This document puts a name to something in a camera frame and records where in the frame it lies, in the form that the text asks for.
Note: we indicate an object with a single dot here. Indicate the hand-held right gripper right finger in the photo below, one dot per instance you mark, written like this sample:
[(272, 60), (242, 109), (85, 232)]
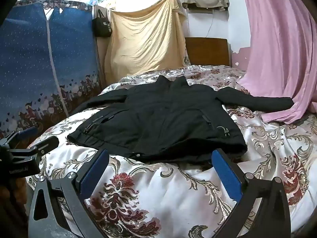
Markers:
[(227, 176)]

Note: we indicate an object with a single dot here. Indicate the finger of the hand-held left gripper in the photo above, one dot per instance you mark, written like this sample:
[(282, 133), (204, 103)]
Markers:
[(26, 132), (47, 145)]

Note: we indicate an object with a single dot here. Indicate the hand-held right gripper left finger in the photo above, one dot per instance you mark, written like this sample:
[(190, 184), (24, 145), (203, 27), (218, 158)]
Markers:
[(95, 173)]

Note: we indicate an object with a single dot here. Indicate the black jacket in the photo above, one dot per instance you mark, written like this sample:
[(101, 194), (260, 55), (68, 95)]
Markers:
[(161, 119)]

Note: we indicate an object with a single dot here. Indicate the blue fabric wardrobe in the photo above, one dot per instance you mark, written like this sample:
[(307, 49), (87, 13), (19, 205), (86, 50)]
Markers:
[(24, 67)]

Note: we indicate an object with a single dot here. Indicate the floral satin bedspread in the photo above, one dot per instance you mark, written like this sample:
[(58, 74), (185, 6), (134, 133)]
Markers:
[(161, 191)]

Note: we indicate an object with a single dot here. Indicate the wooden headboard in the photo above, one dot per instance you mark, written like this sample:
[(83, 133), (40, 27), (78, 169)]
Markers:
[(208, 52)]

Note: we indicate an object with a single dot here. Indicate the black tote bag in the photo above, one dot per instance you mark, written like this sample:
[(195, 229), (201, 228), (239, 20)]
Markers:
[(101, 26)]

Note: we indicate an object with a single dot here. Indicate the yellow hanging sheet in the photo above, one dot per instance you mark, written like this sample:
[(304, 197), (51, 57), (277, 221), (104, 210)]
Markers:
[(143, 42)]

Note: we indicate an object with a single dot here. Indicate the pink curtain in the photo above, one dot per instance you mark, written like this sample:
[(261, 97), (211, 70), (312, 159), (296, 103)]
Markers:
[(279, 42)]

